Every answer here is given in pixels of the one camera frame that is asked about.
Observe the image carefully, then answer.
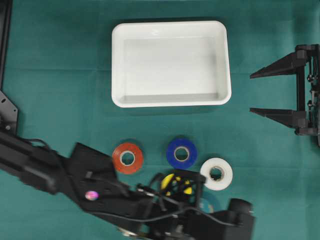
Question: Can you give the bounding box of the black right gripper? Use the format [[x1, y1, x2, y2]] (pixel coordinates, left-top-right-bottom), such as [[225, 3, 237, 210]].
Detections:
[[249, 44, 320, 145]]

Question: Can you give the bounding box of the blue tape roll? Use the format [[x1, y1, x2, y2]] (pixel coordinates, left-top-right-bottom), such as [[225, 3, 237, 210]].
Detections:
[[166, 137, 198, 170]]

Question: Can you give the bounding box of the black aluminium rail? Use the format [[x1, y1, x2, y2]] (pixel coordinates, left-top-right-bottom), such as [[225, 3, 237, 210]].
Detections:
[[0, 0, 13, 88]]

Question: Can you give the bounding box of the green table cloth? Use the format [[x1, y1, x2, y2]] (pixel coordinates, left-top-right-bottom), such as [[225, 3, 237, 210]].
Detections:
[[3, 0, 320, 240]]

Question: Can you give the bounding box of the yellow tape roll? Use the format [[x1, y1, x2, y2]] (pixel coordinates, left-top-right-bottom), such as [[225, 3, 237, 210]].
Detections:
[[161, 173, 193, 196]]

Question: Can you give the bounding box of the green tape roll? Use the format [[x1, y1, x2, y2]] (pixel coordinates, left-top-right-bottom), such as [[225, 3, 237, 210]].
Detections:
[[199, 191, 222, 214]]

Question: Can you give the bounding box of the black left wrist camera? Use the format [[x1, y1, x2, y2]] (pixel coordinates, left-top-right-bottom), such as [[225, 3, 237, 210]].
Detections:
[[174, 198, 255, 240]]

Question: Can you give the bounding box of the black mounting bracket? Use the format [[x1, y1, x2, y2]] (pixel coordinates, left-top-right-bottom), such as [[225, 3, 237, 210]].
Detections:
[[0, 91, 19, 135]]

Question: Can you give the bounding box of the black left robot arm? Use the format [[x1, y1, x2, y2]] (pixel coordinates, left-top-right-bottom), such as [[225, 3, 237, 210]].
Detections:
[[0, 131, 210, 240]]

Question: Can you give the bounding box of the red tape roll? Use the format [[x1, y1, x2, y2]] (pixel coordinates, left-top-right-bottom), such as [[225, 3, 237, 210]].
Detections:
[[112, 142, 144, 175]]

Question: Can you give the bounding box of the white plastic case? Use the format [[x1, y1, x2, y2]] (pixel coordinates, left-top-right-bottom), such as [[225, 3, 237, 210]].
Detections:
[[111, 20, 232, 108]]

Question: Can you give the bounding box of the white tape roll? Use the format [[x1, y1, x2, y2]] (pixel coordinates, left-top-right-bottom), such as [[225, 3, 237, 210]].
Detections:
[[200, 157, 233, 191]]

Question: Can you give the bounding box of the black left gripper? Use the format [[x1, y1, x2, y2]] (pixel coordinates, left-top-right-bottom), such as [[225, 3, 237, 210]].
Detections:
[[115, 169, 206, 240]]

